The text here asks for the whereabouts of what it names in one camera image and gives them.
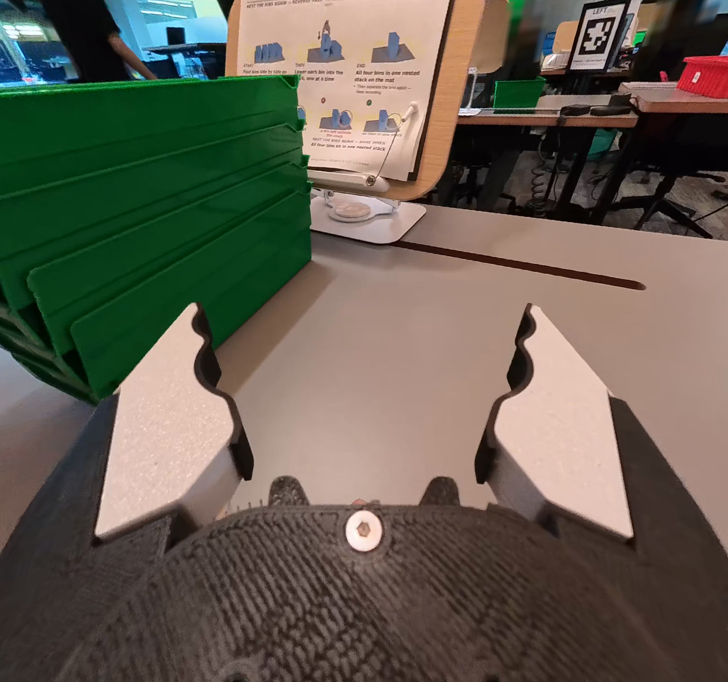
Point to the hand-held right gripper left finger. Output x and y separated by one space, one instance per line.
165 443

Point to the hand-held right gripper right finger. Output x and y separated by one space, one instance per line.
569 443

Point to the green plastic bin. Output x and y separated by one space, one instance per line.
137 108
205 318
148 193
171 256
518 94

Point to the black office chair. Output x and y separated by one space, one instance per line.
671 170

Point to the teal bag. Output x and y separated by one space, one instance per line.
601 144

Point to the wooden-top table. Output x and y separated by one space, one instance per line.
188 51
535 120
683 100

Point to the black small device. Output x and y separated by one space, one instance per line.
592 109

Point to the instruction sheet on stand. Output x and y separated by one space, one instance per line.
461 79

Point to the red plastic bin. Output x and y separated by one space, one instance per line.
708 77

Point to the printed tag sign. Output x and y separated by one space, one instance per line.
600 34

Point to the wooden clipboard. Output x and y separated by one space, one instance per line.
491 34

